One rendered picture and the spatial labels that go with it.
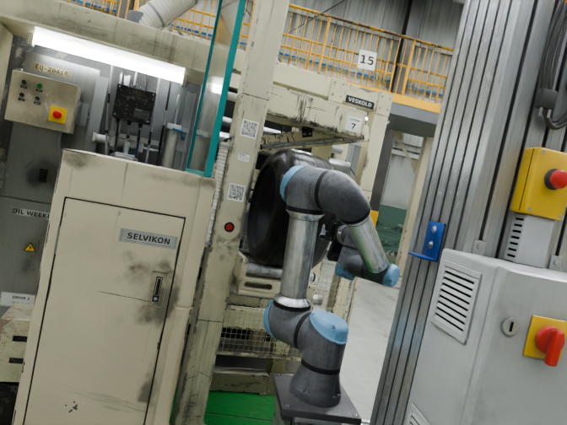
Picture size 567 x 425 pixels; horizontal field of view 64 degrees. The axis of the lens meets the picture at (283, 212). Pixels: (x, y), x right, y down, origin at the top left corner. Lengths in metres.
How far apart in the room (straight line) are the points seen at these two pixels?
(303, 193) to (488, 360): 0.67
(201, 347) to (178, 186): 1.09
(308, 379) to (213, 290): 0.89
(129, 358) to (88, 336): 0.13
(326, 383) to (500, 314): 0.65
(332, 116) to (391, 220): 9.73
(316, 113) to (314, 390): 1.53
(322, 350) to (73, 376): 0.67
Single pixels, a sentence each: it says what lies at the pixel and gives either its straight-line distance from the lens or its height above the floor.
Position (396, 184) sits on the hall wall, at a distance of 12.17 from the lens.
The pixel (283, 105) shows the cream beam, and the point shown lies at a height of 1.70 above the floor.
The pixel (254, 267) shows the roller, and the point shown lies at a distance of 2.04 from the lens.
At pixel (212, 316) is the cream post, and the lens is 2.14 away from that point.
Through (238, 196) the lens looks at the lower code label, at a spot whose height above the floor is 1.20.
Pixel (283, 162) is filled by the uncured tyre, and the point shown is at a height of 1.40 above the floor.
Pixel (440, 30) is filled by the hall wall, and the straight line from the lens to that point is 13.15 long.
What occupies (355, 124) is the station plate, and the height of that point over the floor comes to 1.70.
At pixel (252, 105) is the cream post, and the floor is 1.61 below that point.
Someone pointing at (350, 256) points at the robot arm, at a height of 1.10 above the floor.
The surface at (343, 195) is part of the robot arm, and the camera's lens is 1.22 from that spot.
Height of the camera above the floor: 1.28
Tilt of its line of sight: 3 degrees down
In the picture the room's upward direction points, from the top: 12 degrees clockwise
